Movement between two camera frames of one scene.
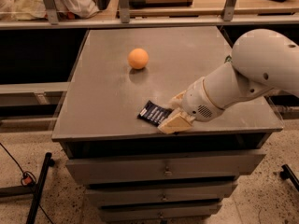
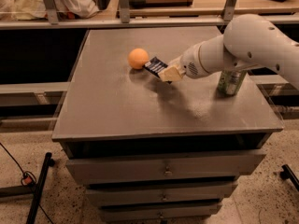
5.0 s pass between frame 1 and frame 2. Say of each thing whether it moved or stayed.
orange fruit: stayed
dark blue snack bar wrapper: moved
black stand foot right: stayed
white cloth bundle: stayed
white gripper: moved
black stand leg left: stayed
